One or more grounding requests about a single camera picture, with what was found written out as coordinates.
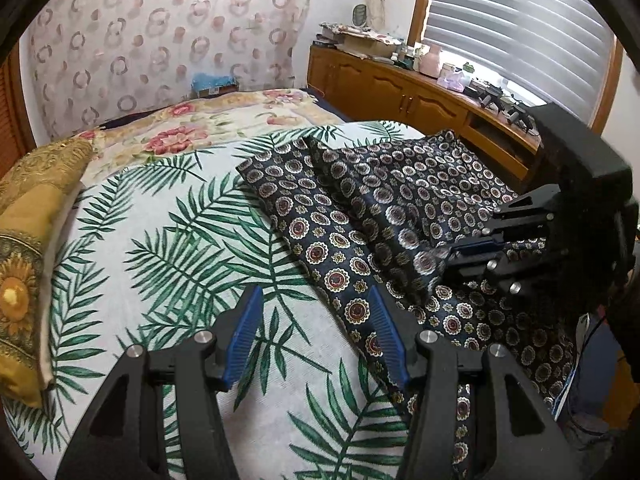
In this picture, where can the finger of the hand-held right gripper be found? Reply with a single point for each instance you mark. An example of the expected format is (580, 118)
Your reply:
(530, 210)
(480, 250)

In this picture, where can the wooden cabinet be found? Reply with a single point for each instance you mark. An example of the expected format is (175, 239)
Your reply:
(380, 85)

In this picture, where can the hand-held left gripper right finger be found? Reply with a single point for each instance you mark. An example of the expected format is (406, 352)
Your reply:
(390, 340)

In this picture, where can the small grey fan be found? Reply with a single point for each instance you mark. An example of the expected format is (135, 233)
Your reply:
(360, 16)

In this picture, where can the gold patterned pillow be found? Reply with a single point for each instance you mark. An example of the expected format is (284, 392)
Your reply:
(35, 195)

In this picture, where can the pink jar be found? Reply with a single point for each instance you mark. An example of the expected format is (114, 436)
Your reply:
(431, 60)

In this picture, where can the floral blanket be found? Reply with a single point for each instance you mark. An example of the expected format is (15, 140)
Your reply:
(200, 125)

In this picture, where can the cardboard box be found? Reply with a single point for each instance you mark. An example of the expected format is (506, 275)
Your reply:
(367, 46)

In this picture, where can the navy medallion print satin shirt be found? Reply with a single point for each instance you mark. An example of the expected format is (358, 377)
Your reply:
(340, 230)

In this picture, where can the pale purple plastic bag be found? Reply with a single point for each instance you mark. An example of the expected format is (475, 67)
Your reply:
(455, 80)

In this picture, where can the green leaf print bedsheet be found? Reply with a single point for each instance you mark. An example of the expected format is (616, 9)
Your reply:
(165, 240)

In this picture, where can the blue fluffy item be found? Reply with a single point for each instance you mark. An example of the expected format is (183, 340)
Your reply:
(215, 84)

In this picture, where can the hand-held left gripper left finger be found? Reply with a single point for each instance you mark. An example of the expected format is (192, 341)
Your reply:
(240, 330)

